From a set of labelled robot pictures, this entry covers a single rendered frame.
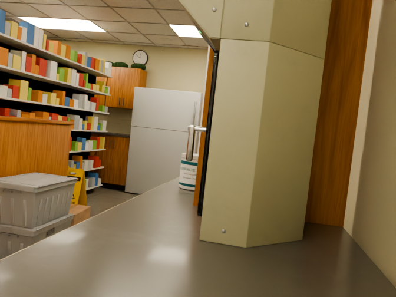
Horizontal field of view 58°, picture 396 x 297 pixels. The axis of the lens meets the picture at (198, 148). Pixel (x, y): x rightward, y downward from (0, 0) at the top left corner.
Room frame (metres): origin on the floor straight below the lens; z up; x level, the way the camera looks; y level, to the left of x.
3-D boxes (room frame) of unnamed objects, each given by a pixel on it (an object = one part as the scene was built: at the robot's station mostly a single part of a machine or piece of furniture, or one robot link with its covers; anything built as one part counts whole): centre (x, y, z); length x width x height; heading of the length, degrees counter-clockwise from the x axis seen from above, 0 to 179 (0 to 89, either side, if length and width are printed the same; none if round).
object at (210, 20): (1.00, 0.00, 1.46); 0.32 x 0.12 x 0.10; 170
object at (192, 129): (0.89, 0.00, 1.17); 0.05 x 0.03 x 0.10; 79
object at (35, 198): (2.92, 1.29, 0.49); 0.60 x 0.42 x 0.33; 170
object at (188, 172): (1.56, 0.00, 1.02); 0.13 x 0.13 x 0.15
